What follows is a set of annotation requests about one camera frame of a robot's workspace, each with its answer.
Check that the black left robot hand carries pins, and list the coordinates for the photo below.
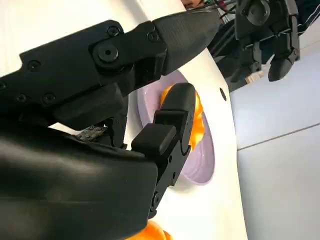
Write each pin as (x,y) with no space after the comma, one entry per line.
(262,22)

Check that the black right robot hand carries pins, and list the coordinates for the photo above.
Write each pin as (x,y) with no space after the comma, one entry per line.
(62,175)

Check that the orange and white bread roll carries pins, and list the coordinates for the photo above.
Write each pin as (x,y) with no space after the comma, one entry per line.
(155,232)
(198,120)

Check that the grey partition panel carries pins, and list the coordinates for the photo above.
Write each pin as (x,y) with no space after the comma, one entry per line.
(275,105)
(282,187)

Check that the lilac plate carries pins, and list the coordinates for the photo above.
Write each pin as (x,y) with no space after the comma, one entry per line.
(200,162)

